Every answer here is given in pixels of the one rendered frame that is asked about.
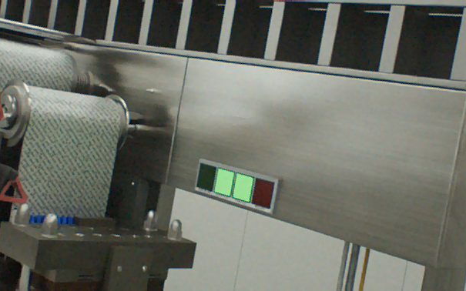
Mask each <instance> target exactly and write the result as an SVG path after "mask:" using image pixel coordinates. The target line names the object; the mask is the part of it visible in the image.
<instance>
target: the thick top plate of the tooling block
mask: <svg viewBox="0 0 466 291"><path fill-rule="evenodd" d="M43 224H44V223H43V222H34V223H29V225H30V227H21V226H13V225H12V222H6V221H3V222H1V227H0V252H1V253H4V254H5V255H7V256H10V257H12V258H13V259H15V260H16V261H17V262H20V263H22V264H24V265H26V266H28V267H30V268H32V269H33V270H34V269H106V263H107V258H109V248H110V246H150V248H153V258H152V262H151V268H150V269H192V268H193V262H194V256H195V251H196V242H193V241H191V240H188V239H184V237H182V241H176V240H171V239H167V238H166V236H168V232H167V231H164V230H162V229H158V228H156V229H158V230H156V231H149V230H144V229H142V227H141V226H117V225H115V228H109V227H85V226H76V225H75V224H73V223H57V226H58V228H57V234H56V235H57V236H58V237H57V238H48V237H44V236H40V235H39V233H40V232H41V229H42V225H43Z"/></svg>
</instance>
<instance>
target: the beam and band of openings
mask: <svg viewBox="0 0 466 291"><path fill-rule="evenodd" d="M180 2H183V4H180ZM265 7H273V8H265ZM317 9H326V10H317ZM385 12H390V13H385ZM455 15H462V16H455ZM0 18H2V19H5V20H9V21H14V22H18V23H22V24H26V25H33V26H38V27H42V28H46V29H49V30H54V31H58V32H65V33H69V34H74V35H77V36H82V37H86V38H93V39H95V40H96V43H95V44H94V45H95V46H102V47H110V48H116V49H129V50H136V51H143V52H149V53H156V54H164V55H176V56H183V57H190V58H197V59H210V60H217V61H223V62H229V63H236V64H244V65H256V66H263V67H270V68H277V69H290V70H297V71H305V72H310V73H317V74H325V75H337V76H344V77H351V78H358V79H370V80H377V81H385V82H397V83H404V84H412V85H425V87H432V88H439V89H452V90H459V91H466V0H0Z"/></svg>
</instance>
